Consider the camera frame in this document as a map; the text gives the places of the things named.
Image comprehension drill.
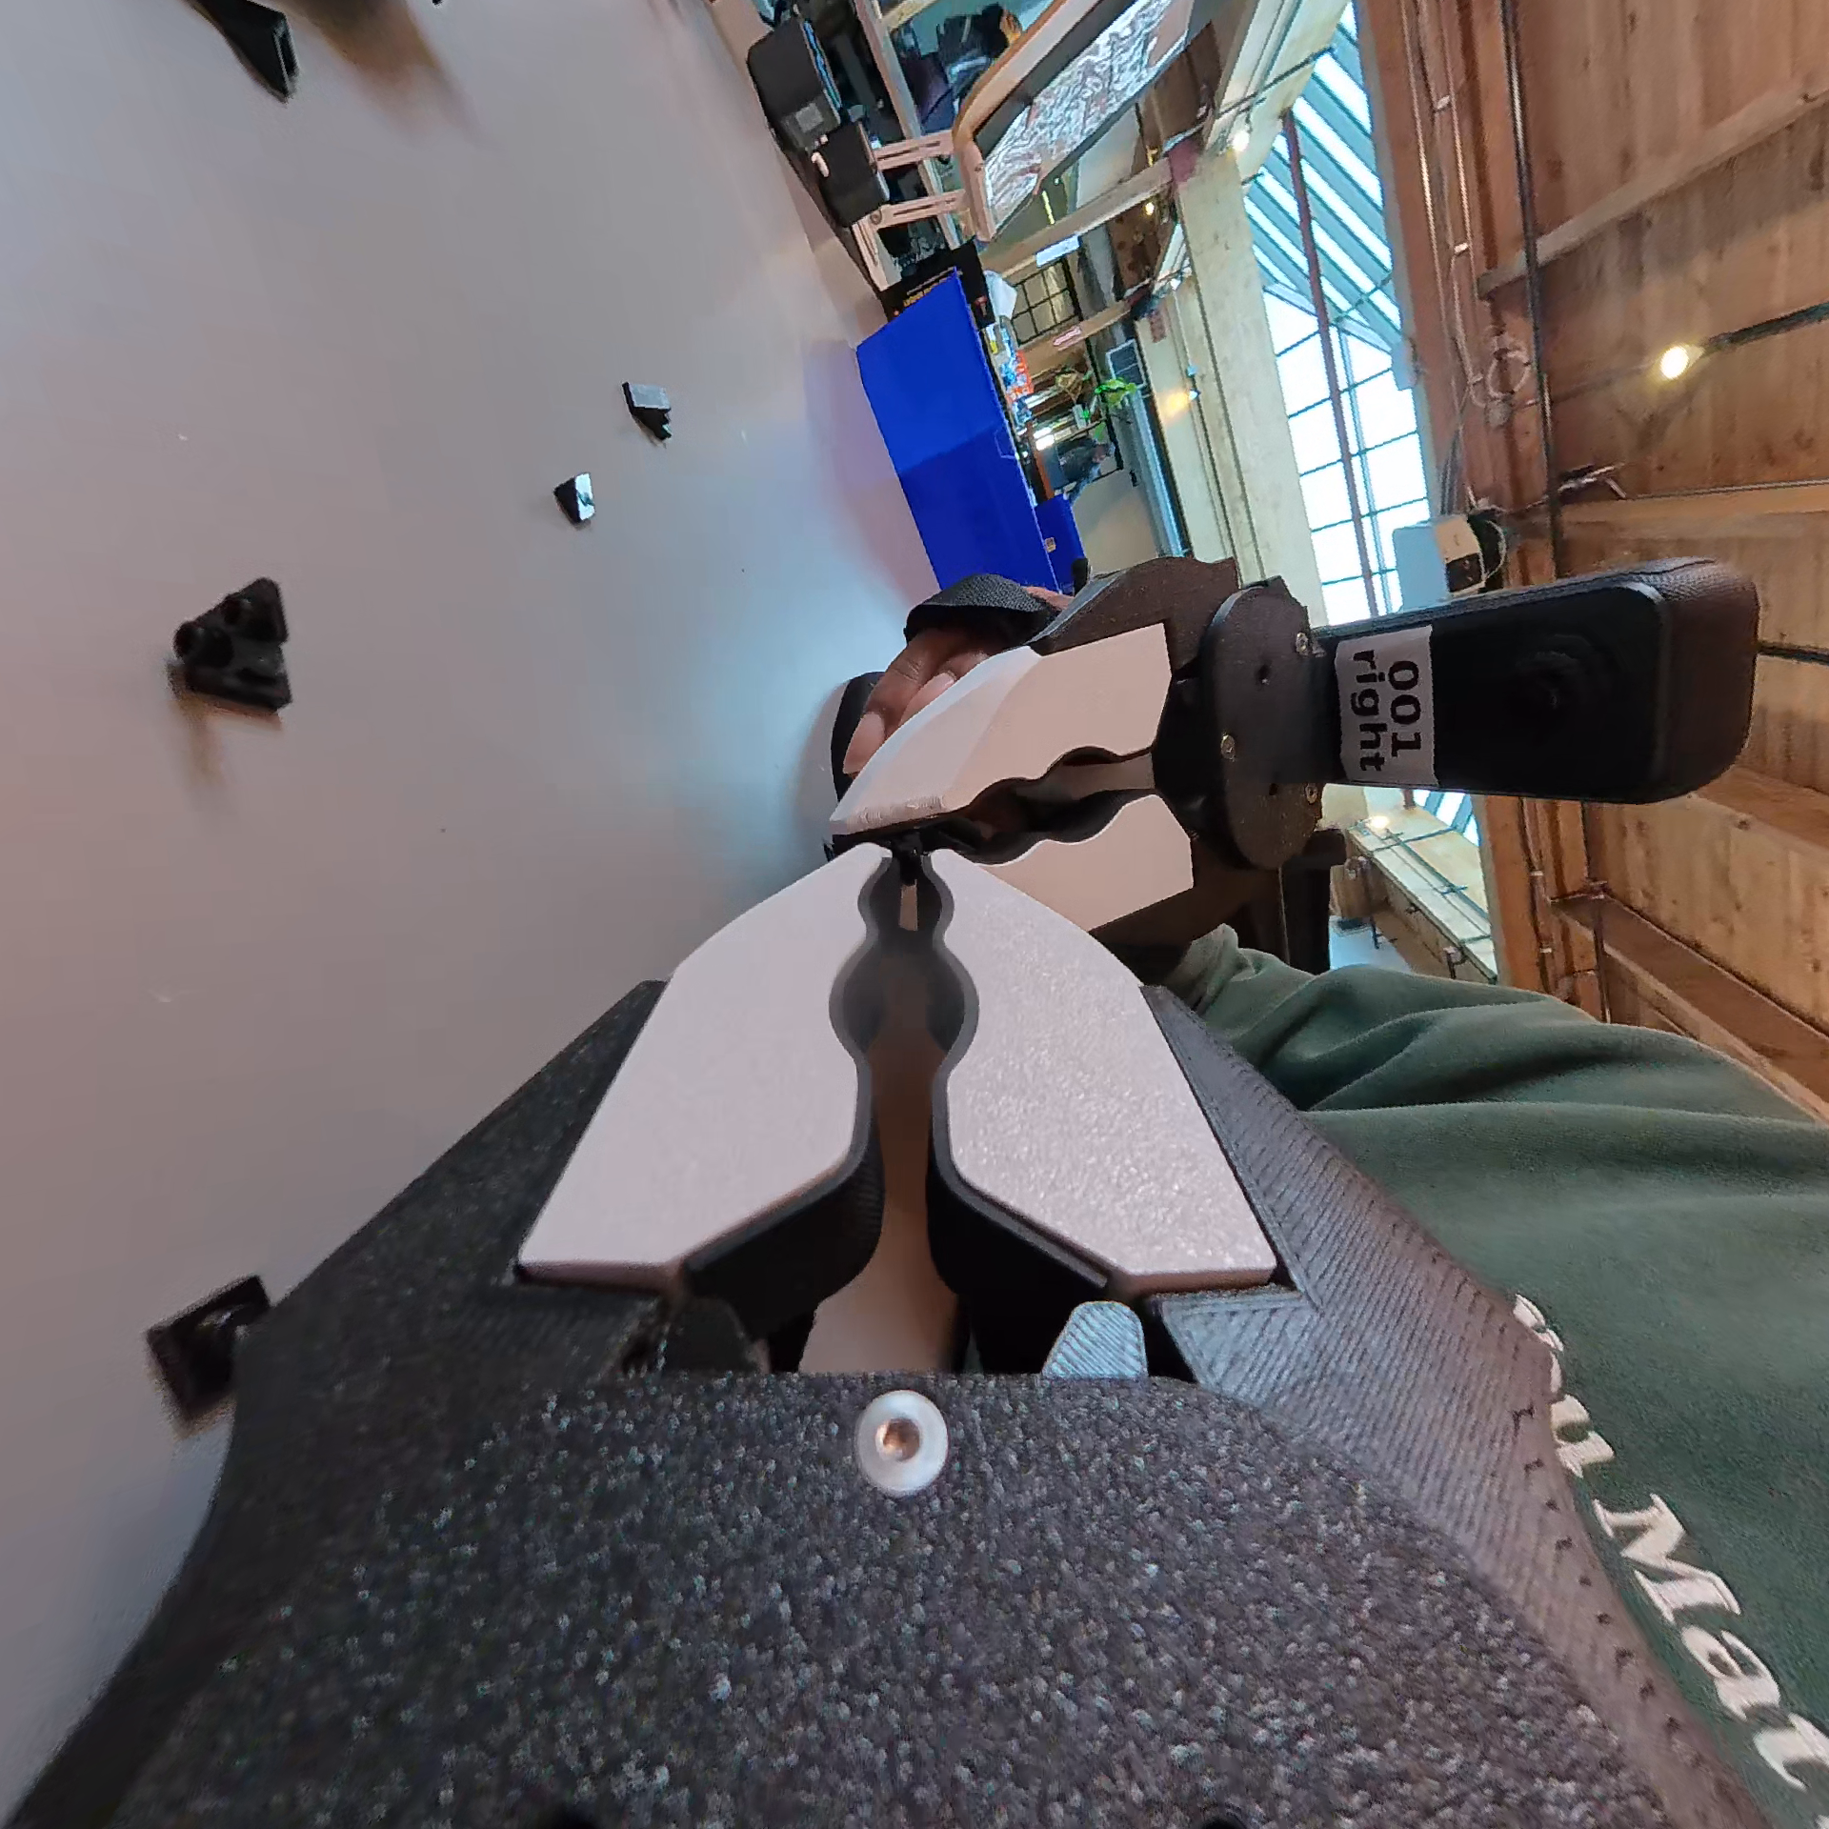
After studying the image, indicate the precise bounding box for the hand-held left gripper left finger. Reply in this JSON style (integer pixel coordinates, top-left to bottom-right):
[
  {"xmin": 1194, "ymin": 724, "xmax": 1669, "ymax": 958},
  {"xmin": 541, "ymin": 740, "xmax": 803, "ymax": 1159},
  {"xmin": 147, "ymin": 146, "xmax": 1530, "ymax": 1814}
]
[{"xmin": 519, "ymin": 845, "xmax": 912, "ymax": 1345}]

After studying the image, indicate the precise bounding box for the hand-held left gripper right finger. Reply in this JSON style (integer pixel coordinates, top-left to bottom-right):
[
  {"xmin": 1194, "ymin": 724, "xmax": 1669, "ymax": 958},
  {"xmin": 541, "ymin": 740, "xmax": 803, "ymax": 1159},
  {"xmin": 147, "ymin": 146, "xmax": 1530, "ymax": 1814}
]
[{"xmin": 922, "ymin": 851, "xmax": 1283, "ymax": 1369}]

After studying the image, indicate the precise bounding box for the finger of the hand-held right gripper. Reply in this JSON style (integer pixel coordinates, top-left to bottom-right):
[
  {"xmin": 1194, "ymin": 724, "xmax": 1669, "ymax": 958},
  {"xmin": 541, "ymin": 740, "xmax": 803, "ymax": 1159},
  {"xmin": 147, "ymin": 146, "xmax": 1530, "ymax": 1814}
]
[
  {"xmin": 974, "ymin": 797, "xmax": 1196, "ymax": 940},
  {"xmin": 831, "ymin": 624, "xmax": 1174, "ymax": 841}
]

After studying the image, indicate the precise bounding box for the person's right forearm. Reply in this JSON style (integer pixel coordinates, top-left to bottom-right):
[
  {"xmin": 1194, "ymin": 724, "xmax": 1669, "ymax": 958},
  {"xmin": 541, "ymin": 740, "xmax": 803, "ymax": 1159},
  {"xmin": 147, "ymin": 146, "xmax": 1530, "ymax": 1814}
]
[{"xmin": 1158, "ymin": 922, "xmax": 1829, "ymax": 1202}]

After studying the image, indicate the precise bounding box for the blue storage bin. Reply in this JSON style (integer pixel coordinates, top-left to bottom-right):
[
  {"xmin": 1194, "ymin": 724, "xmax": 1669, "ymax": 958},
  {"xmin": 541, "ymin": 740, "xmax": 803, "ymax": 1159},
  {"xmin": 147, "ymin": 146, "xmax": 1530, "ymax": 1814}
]
[{"xmin": 858, "ymin": 273, "xmax": 1089, "ymax": 595}]

